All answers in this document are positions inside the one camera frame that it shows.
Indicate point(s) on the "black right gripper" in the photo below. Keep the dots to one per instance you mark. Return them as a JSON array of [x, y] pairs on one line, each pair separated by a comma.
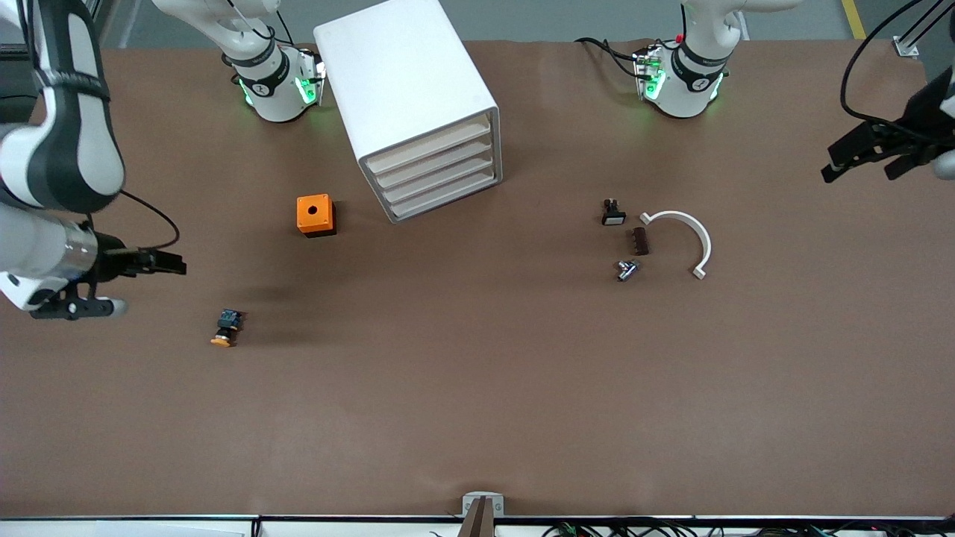
[[110, 253]]

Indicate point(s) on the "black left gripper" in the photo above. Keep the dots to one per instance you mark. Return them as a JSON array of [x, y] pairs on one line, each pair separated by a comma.
[[919, 112]]

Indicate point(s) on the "white plastic drawer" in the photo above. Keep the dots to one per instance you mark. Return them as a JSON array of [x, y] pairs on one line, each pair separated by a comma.
[[440, 179], [444, 195], [429, 145], [436, 162]]

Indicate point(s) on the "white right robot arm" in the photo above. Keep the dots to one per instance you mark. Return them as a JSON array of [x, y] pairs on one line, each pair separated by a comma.
[[67, 149]]

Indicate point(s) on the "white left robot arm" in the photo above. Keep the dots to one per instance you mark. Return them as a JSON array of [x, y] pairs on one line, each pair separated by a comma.
[[690, 82]]

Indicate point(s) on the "white drawer cabinet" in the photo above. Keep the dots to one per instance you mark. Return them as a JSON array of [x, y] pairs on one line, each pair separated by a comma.
[[403, 74]]

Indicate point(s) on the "orange box with black base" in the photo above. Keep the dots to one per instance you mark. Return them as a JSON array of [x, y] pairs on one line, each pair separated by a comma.
[[313, 212]]

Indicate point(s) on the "brown terminal block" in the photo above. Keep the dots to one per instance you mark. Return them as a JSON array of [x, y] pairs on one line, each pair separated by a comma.
[[641, 241]]

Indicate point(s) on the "white curved bracket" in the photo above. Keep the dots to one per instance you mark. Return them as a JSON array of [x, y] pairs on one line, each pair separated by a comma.
[[700, 233]]

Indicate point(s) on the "black push button switch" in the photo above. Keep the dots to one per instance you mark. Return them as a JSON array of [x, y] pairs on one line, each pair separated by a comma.
[[612, 215]]

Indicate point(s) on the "silver key switch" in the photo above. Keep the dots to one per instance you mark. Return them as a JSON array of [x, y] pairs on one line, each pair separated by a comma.
[[626, 270]]

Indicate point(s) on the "grey camera bracket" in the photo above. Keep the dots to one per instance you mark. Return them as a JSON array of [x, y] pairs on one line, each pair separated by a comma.
[[483, 497]]

